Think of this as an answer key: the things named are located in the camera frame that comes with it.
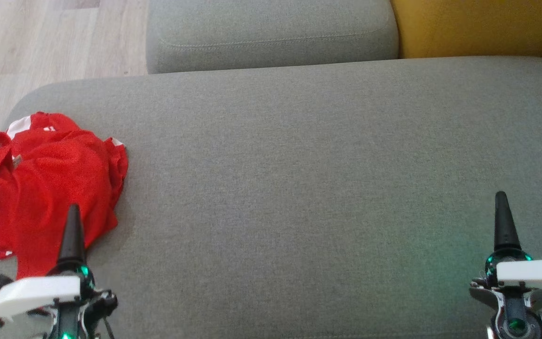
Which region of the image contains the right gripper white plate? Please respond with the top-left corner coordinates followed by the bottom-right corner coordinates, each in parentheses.
top-left (470, 191), bottom-right (542, 309)

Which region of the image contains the grey sofa back cushion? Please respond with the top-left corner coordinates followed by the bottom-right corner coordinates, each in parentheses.
top-left (146, 0), bottom-right (399, 74)

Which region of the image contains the grey sofa seat cushion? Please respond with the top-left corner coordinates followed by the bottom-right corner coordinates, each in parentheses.
top-left (0, 56), bottom-right (542, 339)

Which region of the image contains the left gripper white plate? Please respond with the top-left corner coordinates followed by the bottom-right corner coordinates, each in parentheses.
top-left (0, 204), bottom-right (87, 326)

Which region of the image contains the yellow sofa cushion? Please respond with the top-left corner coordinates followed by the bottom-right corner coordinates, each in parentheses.
top-left (390, 0), bottom-right (542, 59)

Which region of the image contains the red white basketball jersey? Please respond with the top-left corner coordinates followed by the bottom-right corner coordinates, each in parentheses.
top-left (0, 112), bottom-right (128, 279)

